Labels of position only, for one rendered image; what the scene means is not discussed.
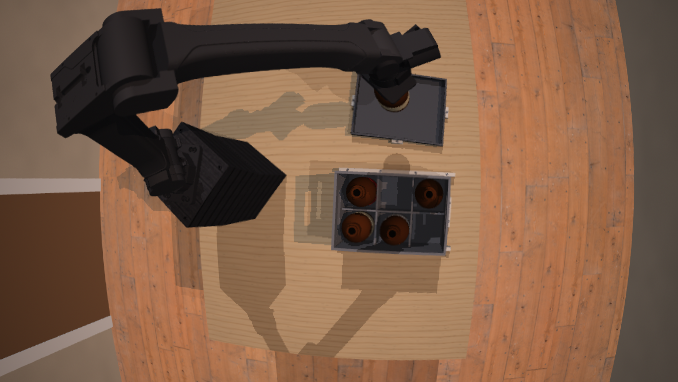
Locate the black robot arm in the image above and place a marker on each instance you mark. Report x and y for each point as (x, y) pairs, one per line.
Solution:
(112, 73)

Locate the dark grey divided crate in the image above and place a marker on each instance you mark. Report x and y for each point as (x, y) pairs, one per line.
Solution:
(394, 192)

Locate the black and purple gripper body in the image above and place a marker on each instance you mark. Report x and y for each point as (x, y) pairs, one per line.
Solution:
(389, 90)

